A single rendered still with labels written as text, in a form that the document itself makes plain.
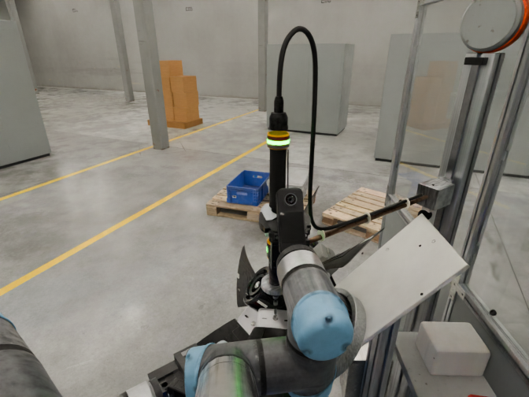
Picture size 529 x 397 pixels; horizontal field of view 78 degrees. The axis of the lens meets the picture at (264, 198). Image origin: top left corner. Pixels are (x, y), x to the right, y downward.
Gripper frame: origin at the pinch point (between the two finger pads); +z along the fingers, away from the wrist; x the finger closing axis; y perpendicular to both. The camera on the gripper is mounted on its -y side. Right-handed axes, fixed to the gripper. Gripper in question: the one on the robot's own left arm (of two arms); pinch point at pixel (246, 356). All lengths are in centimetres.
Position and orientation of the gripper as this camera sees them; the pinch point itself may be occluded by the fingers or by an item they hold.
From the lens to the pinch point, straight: 82.1
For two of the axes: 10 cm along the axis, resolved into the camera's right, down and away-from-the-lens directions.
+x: 0.6, 9.4, 3.3
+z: 8.2, -2.3, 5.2
